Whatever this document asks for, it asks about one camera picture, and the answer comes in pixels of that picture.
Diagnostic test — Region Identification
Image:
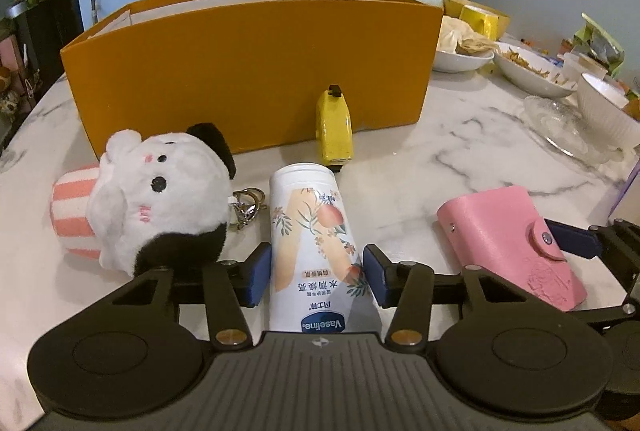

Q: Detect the yellow container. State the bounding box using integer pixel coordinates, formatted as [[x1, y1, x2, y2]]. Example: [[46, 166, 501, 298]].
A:
[[443, 0, 512, 39]]

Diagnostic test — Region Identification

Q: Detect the pink leather card holder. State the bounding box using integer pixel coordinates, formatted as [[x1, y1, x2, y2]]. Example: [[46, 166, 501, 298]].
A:
[[436, 185, 588, 313]]

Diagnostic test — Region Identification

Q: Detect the white ribbed bowl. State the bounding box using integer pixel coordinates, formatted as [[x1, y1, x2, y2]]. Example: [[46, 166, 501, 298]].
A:
[[576, 72, 640, 153]]

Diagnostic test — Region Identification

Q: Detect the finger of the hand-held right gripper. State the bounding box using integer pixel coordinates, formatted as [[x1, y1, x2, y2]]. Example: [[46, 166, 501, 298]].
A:
[[570, 296, 640, 334], [544, 218, 640, 274]]

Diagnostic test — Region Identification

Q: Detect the clear glass plate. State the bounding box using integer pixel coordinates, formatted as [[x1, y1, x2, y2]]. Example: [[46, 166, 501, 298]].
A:
[[524, 94, 627, 164]]

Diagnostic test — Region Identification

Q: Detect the white cup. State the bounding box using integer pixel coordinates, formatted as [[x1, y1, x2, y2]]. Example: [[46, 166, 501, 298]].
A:
[[561, 52, 610, 84]]

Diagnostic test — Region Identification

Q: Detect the white bowl with food scraps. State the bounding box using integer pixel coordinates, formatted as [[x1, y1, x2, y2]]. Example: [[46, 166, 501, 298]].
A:
[[494, 40, 581, 98]]

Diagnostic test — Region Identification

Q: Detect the green snack packet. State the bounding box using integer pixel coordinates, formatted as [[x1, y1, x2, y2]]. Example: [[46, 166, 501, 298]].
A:
[[572, 12, 626, 78]]

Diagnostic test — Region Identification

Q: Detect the orange cardboard box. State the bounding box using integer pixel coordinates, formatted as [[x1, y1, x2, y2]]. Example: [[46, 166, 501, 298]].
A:
[[60, 0, 445, 162]]

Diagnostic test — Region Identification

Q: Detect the white bowl with dumpling wrappers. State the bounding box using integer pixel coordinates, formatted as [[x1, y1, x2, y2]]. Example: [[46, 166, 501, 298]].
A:
[[433, 15, 497, 73]]

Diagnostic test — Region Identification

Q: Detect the white lotion tube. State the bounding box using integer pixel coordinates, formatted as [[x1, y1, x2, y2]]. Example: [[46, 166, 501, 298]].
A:
[[269, 162, 383, 336]]

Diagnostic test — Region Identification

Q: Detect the dark sideboard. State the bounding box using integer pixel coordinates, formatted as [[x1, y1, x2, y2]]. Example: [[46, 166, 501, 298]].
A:
[[2, 0, 77, 82]]

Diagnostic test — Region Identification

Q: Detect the white panda plush toy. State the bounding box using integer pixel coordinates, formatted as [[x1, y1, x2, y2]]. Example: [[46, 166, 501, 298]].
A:
[[50, 122, 267, 277]]

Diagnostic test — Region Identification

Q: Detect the yellow banana-shaped toy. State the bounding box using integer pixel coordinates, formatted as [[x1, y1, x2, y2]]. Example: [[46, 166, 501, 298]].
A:
[[315, 84, 356, 173]]

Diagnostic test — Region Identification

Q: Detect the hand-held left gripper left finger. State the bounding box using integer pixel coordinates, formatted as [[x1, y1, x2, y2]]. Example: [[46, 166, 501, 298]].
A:
[[102, 241, 273, 351]]

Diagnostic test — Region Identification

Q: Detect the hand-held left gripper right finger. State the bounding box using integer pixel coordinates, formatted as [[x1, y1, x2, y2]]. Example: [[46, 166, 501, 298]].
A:
[[362, 242, 543, 353]]

